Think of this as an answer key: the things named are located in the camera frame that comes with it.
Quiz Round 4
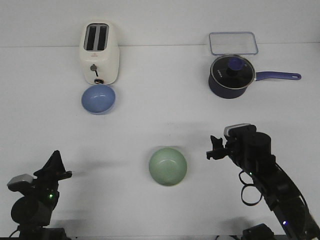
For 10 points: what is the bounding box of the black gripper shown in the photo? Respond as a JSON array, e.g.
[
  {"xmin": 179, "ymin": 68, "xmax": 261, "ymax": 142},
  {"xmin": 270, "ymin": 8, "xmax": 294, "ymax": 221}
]
[
  {"xmin": 206, "ymin": 124, "xmax": 258, "ymax": 163},
  {"xmin": 33, "ymin": 150, "xmax": 73, "ymax": 200}
]

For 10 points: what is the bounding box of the dark blue saucepan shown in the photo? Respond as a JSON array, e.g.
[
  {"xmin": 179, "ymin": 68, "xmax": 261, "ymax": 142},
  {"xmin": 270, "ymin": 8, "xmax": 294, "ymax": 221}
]
[{"xmin": 208, "ymin": 66, "xmax": 302, "ymax": 99}]

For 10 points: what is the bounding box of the blue bowl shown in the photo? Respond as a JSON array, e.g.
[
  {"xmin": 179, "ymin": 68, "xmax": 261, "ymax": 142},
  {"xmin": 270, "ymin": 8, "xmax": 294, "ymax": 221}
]
[{"xmin": 81, "ymin": 84, "xmax": 116, "ymax": 115}]

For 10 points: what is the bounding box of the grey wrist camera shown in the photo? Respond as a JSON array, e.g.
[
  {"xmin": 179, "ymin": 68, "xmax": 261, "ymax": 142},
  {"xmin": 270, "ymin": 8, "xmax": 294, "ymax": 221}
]
[
  {"xmin": 7, "ymin": 174, "xmax": 33, "ymax": 192},
  {"xmin": 223, "ymin": 123, "xmax": 250, "ymax": 138}
]

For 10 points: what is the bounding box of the glass pot lid blue knob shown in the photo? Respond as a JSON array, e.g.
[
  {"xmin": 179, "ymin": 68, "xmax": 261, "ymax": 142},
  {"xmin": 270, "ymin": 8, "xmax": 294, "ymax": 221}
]
[{"xmin": 210, "ymin": 54, "xmax": 256, "ymax": 90}]

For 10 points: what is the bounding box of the cream two-slot toaster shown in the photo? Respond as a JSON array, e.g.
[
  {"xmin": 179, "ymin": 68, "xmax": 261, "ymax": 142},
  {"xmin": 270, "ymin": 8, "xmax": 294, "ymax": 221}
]
[{"xmin": 79, "ymin": 20, "xmax": 120, "ymax": 85}]

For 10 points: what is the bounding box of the green bowl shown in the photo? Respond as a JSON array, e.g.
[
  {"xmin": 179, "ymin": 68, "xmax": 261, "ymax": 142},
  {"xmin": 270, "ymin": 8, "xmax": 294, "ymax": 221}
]
[{"xmin": 148, "ymin": 147, "xmax": 188, "ymax": 187}]

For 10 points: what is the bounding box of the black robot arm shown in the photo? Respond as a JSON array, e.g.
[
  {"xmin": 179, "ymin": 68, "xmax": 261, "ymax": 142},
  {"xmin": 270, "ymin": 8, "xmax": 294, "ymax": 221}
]
[
  {"xmin": 206, "ymin": 123, "xmax": 320, "ymax": 240},
  {"xmin": 7, "ymin": 150, "xmax": 72, "ymax": 240}
]

